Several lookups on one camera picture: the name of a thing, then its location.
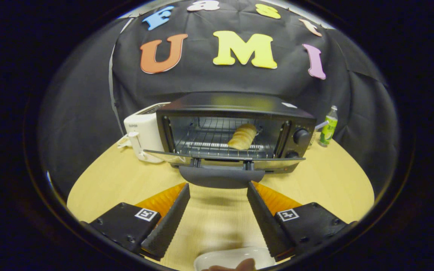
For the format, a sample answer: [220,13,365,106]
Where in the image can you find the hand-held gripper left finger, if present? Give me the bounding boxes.
[88,183,191,260]

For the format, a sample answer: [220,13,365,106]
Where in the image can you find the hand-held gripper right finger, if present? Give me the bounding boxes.
[246,181,350,260]

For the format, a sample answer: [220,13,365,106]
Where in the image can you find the golden ridged bread roll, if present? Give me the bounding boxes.
[227,123,257,150]

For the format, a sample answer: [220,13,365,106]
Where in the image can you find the black toaster oven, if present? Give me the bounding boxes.
[144,91,317,189]

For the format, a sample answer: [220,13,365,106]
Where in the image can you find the white pop-up toaster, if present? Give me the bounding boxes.
[124,102,171,164]

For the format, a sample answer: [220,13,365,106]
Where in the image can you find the white plate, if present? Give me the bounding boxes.
[194,247,277,271]

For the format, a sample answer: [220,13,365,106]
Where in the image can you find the green drink bottle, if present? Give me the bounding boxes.
[319,105,339,147]

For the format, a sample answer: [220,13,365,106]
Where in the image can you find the black backdrop cloth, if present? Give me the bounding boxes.
[38,0,400,196]

